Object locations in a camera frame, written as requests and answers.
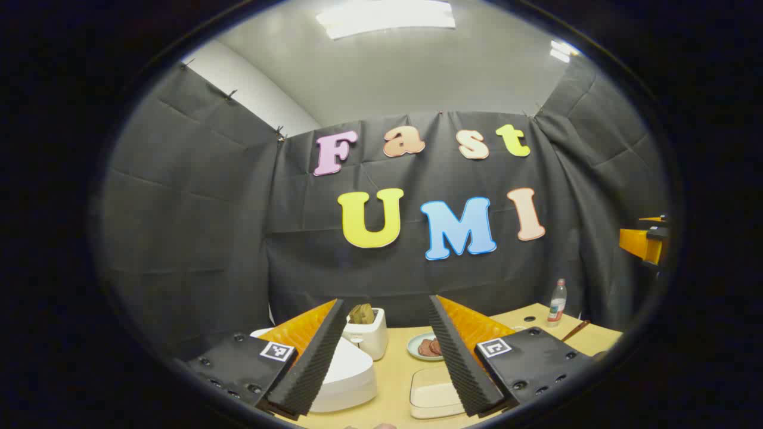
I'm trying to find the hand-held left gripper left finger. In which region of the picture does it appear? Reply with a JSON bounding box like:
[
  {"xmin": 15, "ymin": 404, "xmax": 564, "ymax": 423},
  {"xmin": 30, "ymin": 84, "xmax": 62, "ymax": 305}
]
[{"xmin": 179, "ymin": 298, "xmax": 349, "ymax": 421}]

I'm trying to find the white toaster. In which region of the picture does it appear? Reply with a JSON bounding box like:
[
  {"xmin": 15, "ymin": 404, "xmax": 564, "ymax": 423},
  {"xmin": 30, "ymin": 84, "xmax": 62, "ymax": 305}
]
[{"xmin": 343, "ymin": 307, "xmax": 388, "ymax": 361}]

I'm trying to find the dark wooden spoon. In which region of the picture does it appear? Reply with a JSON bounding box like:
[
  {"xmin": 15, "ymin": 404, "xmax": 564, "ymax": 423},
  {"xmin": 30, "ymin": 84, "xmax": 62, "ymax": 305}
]
[{"xmin": 560, "ymin": 320, "xmax": 591, "ymax": 342}]

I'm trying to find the clear plastic water bottle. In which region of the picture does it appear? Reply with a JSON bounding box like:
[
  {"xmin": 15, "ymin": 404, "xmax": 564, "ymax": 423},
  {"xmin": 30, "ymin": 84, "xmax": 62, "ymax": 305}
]
[{"xmin": 547, "ymin": 278, "xmax": 568, "ymax": 327}]

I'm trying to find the light green plate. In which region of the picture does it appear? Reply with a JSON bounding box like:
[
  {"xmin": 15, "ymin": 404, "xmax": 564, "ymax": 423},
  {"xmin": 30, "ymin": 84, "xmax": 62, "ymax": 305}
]
[{"xmin": 407, "ymin": 332, "xmax": 445, "ymax": 362}]

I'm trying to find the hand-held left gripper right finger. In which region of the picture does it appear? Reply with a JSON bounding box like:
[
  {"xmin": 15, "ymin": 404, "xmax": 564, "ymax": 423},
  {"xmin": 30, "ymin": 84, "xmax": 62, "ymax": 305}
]
[{"xmin": 428, "ymin": 294, "xmax": 597, "ymax": 418}]

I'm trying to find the white rice cooker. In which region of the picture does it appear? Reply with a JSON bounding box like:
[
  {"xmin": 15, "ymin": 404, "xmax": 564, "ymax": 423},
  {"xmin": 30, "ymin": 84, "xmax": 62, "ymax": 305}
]
[{"xmin": 250, "ymin": 327, "xmax": 377, "ymax": 413}]

